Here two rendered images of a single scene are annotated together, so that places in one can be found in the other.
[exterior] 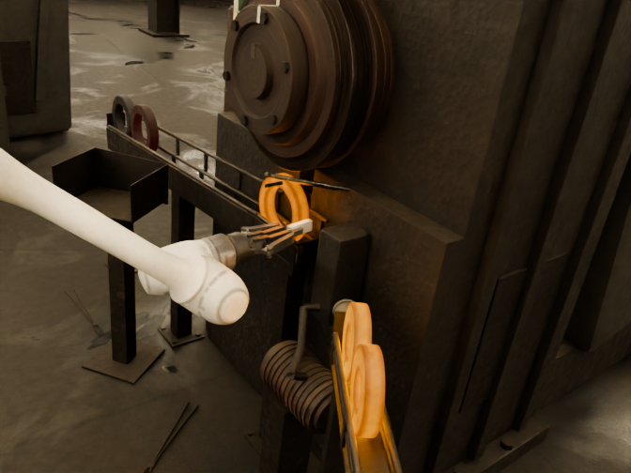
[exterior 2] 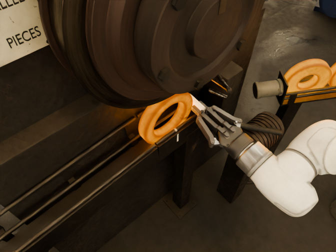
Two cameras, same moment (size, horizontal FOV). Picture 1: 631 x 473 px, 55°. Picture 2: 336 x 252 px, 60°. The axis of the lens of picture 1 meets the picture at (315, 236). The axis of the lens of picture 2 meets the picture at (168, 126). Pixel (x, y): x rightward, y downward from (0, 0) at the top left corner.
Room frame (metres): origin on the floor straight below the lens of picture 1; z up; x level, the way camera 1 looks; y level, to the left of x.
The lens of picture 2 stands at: (1.44, 0.61, 1.42)
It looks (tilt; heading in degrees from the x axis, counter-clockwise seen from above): 54 degrees down; 270
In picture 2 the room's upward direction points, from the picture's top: straight up
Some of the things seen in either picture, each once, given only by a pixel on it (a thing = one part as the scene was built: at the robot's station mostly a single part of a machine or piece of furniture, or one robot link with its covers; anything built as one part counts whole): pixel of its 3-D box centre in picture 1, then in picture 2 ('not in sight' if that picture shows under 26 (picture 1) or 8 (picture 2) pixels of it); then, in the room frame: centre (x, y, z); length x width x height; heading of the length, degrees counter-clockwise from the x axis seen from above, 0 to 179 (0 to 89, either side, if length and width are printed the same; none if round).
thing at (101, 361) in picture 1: (115, 268); not in sight; (1.67, 0.63, 0.36); 0.26 x 0.20 x 0.72; 76
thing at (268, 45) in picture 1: (262, 71); (207, 21); (1.37, 0.17, 1.11); 0.28 x 0.06 x 0.28; 41
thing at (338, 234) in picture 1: (340, 274); (218, 91); (1.27, -0.07, 0.68); 0.11 x 0.08 x 0.24; 131
